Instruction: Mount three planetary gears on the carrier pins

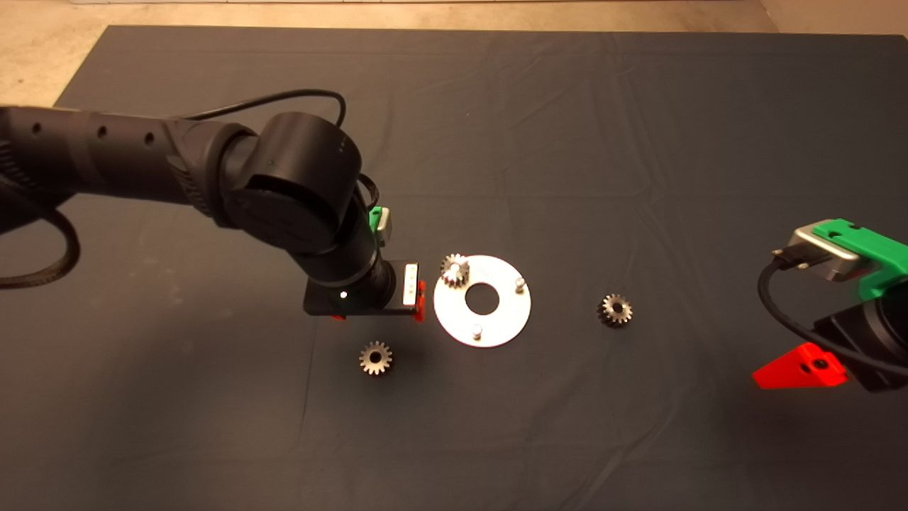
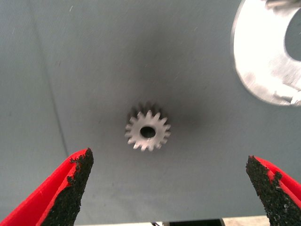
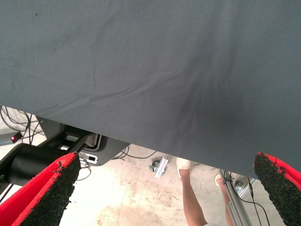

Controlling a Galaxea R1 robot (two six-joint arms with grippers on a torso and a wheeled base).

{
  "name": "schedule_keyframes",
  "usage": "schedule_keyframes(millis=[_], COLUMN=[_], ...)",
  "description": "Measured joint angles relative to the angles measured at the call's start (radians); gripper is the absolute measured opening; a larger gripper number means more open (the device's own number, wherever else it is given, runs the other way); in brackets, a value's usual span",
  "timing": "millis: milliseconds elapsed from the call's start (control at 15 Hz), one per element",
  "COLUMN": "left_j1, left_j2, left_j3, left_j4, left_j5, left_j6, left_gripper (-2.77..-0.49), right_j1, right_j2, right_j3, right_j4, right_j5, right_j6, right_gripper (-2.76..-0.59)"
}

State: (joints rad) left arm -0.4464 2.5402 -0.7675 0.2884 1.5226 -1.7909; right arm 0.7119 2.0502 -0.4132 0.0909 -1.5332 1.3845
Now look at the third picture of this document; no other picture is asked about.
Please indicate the grey caster wheel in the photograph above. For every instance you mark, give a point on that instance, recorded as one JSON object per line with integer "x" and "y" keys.
{"x": 154, "y": 167}
{"x": 241, "y": 188}

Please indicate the grey metal bar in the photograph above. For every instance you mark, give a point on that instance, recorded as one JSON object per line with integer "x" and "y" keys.
{"x": 4, "y": 141}

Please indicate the white shoe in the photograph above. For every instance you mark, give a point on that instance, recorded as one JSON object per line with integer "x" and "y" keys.
{"x": 217, "y": 180}
{"x": 184, "y": 164}

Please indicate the dark grey table cloth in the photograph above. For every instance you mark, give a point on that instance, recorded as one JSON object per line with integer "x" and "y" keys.
{"x": 141, "y": 70}

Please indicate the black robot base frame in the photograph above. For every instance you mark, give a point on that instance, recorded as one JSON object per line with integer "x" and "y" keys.
{"x": 30, "y": 160}

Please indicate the bare person leg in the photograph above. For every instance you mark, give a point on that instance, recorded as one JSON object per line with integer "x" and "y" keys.
{"x": 223, "y": 193}
{"x": 191, "y": 200}

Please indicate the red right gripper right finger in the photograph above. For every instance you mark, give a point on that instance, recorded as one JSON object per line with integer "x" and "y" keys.
{"x": 282, "y": 195}

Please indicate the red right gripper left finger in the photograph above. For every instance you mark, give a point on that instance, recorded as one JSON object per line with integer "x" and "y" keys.
{"x": 42, "y": 200}

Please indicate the short aluminium profile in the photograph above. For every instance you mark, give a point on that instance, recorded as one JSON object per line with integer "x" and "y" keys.
{"x": 162, "y": 166}

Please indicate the long aluminium profile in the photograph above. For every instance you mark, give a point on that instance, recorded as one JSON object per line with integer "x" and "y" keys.
{"x": 235, "y": 207}

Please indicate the small box with red light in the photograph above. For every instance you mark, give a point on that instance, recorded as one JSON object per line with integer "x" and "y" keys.
{"x": 14, "y": 138}

